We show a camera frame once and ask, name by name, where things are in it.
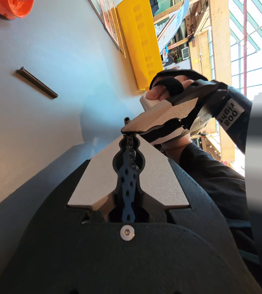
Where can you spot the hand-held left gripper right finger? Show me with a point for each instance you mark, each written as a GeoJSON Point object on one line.
{"type": "Point", "coordinates": [162, 183]}

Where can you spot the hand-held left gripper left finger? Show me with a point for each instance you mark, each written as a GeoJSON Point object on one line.
{"type": "Point", "coordinates": [94, 181]}

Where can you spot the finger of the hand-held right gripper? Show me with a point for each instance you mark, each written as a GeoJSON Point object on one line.
{"type": "Point", "coordinates": [163, 114]}
{"type": "Point", "coordinates": [167, 136]}

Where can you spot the thin grey holed beam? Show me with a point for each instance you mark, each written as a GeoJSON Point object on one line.
{"type": "Point", "coordinates": [129, 151]}

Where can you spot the grey desk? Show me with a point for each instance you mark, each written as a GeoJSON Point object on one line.
{"type": "Point", "coordinates": [41, 137]}

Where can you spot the person's right hand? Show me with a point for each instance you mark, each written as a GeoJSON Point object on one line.
{"type": "Point", "coordinates": [158, 93]}

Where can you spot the black studded panel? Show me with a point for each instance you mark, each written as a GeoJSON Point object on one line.
{"type": "Point", "coordinates": [128, 206]}

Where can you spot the whiteboard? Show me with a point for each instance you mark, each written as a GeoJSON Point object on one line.
{"type": "Point", "coordinates": [177, 64]}

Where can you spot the yellow plastic bin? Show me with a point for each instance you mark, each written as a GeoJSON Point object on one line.
{"type": "Point", "coordinates": [140, 41]}

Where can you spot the wooden roof beam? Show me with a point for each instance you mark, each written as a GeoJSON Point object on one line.
{"type": "Point", "coordinates": [220, 34]}

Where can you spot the blue white board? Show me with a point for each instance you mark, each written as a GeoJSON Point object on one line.
{"type": "Point", "coordinates": [174, 23]}

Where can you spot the printed flat box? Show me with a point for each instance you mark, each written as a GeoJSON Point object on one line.
{"type": "Point", "coordinates": [110, 25]}

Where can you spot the black axle rod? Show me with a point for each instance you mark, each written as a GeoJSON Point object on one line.
{"type": "Point", "coordinates": [36, 83]}

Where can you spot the orange gear wheel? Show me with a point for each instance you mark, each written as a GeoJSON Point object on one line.
{"type": "Point", "coordinates": [11, 8]}

